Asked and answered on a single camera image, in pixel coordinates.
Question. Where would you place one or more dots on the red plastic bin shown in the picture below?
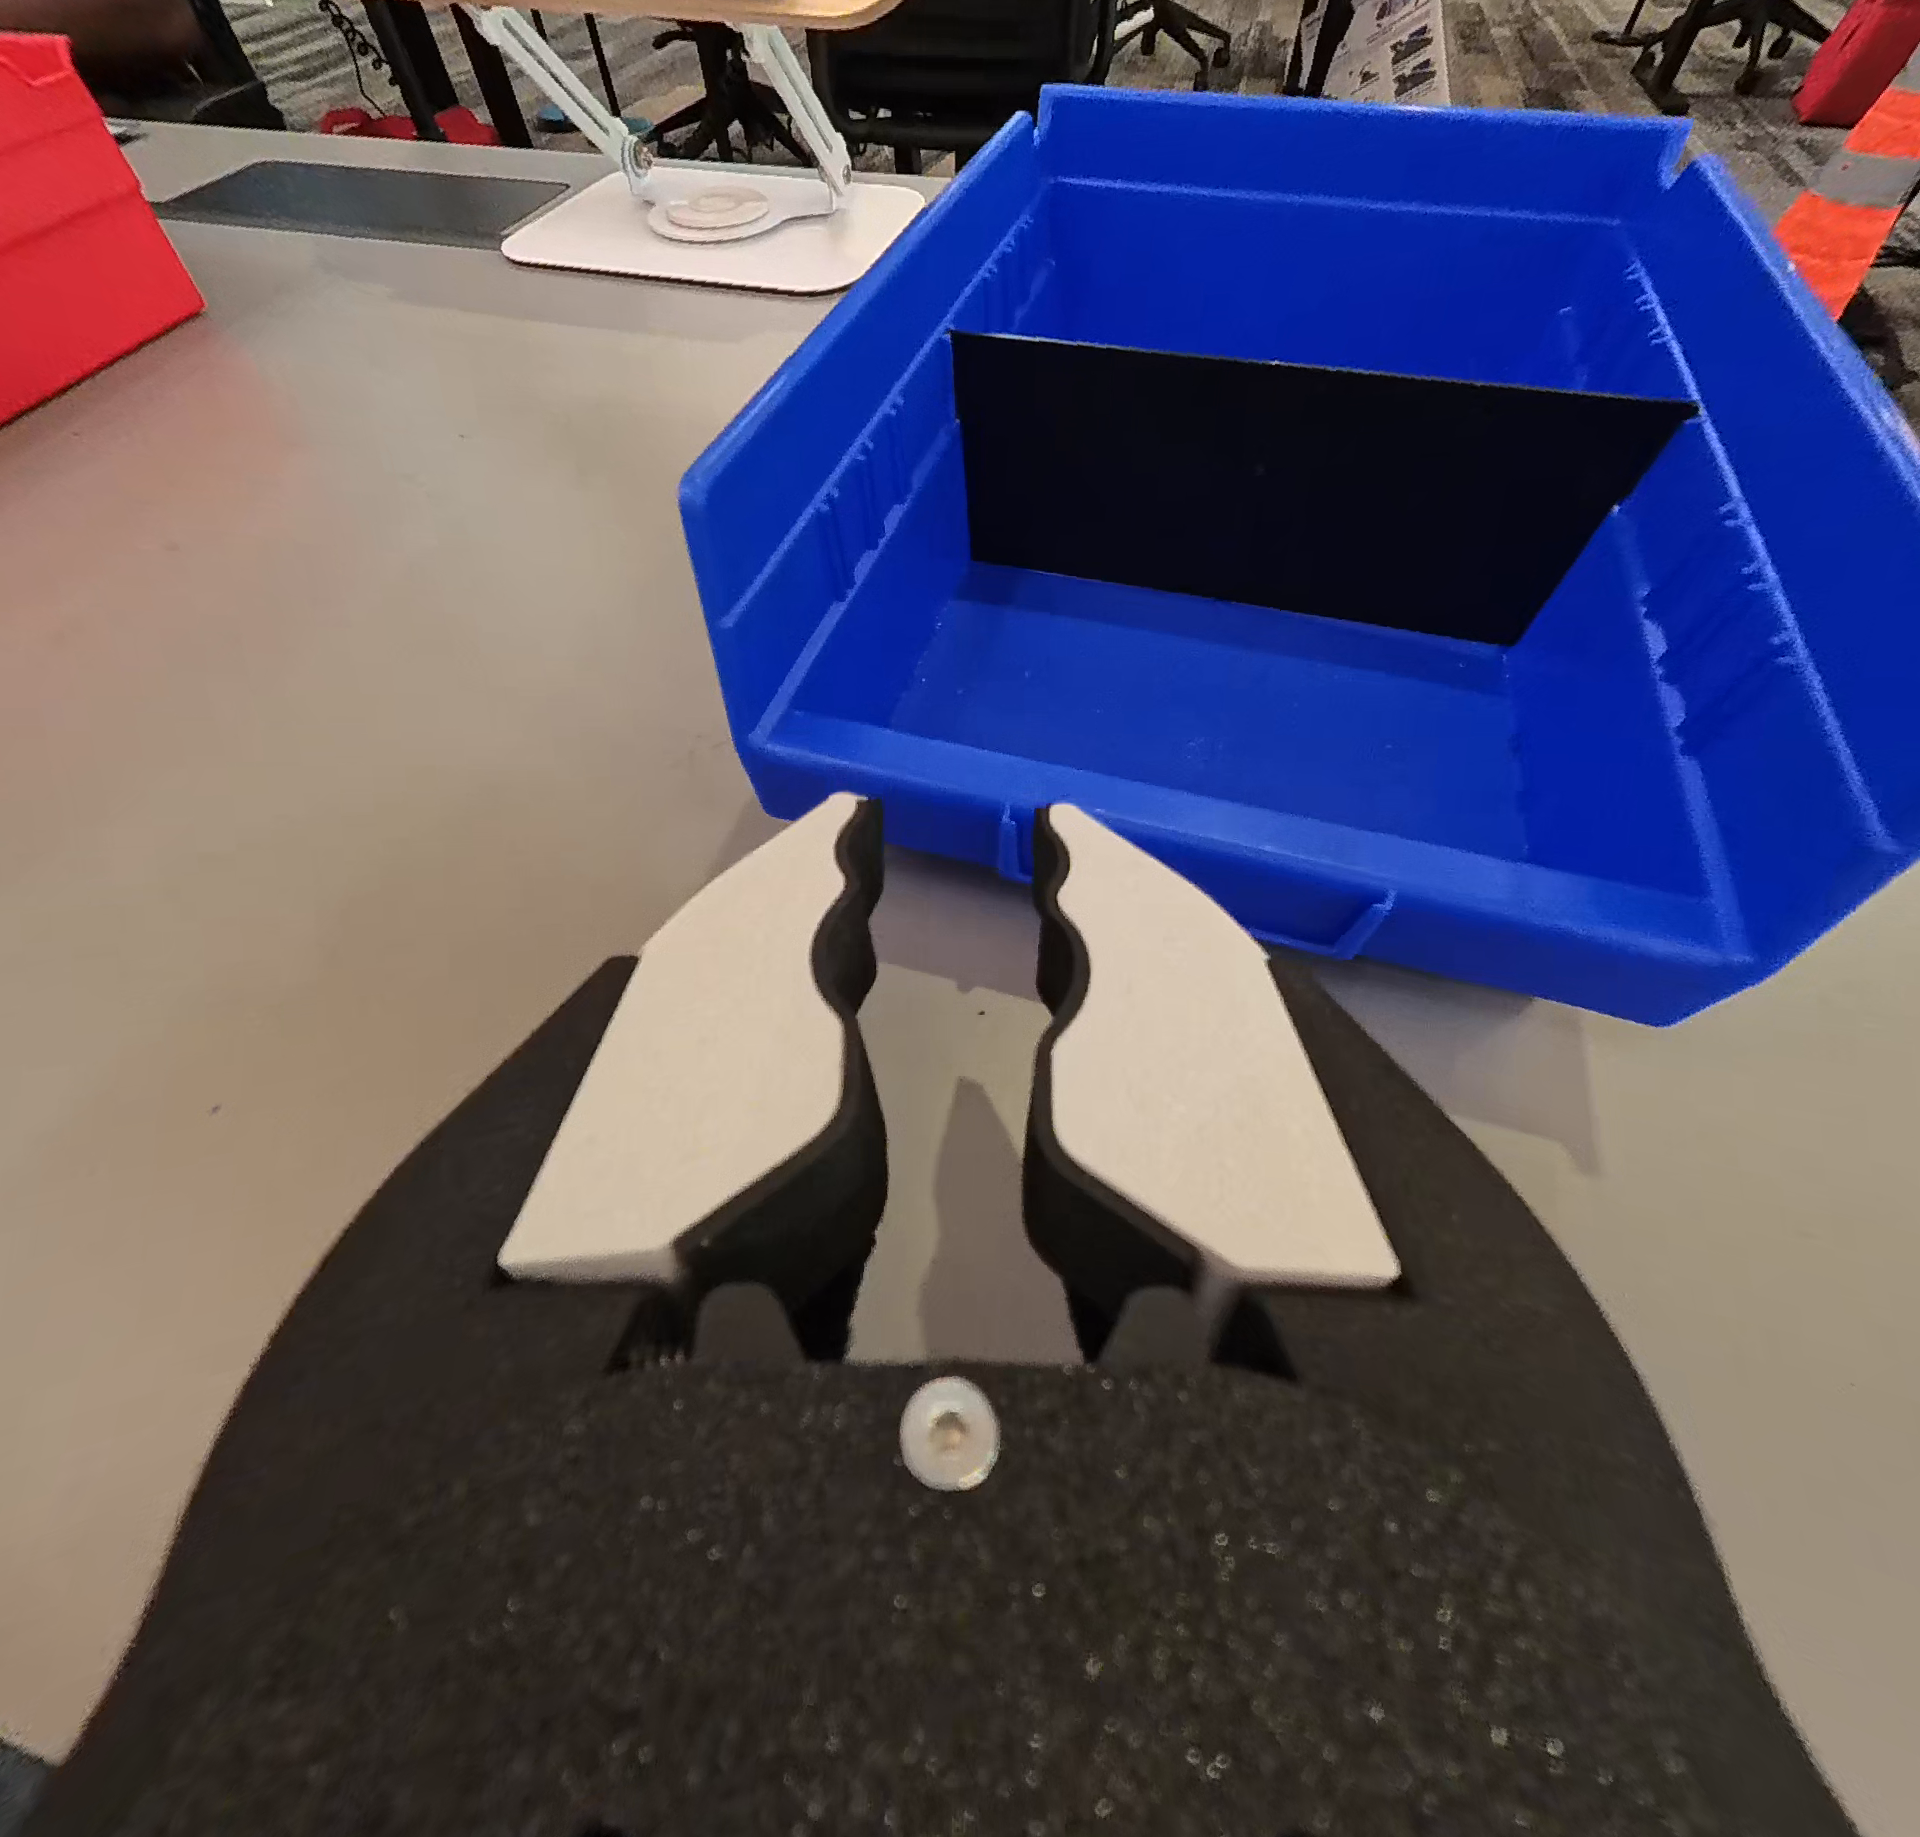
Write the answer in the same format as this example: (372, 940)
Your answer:
(77, 248)

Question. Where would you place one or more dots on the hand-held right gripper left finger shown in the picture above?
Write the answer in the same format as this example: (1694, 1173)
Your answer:
(691, 1116)

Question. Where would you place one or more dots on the orange floor marker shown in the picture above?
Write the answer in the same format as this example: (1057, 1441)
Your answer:
(1860, 202)

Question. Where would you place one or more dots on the silver stand base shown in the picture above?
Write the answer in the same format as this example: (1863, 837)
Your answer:
(721, 219)

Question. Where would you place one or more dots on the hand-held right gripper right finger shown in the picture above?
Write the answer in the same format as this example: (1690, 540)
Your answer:
(1217, 1116)

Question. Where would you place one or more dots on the blue plastic bin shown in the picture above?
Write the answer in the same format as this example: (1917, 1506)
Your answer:
(1201, 729)

